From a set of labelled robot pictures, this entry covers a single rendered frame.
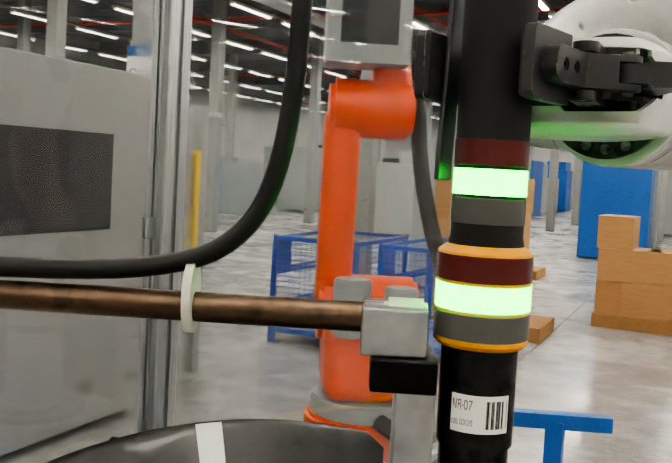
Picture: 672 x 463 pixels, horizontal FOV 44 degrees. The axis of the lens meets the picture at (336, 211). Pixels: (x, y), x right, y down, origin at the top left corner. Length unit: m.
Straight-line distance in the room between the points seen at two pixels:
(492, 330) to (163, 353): 0.86
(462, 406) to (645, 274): 9.32
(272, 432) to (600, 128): 0.29
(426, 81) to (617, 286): 9.39
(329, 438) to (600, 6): 0.38
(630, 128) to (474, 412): 0.15
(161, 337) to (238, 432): 0.63
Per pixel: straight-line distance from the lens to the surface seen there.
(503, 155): 0.37
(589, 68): 0.40
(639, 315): 9.74
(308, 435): 0.57
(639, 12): 0.70
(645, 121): 0.43
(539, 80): 0.37
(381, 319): 0.37
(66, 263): 0.41
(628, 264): 9.68
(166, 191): 1.16
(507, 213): 0.37
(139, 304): 0.39
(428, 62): 0.39
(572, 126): 0.43
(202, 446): 0.56
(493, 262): 0.37
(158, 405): 1.21
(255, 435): 0.56
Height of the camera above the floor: 1.60
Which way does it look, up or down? 3 degrees down
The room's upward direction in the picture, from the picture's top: 3 degrees clockwise
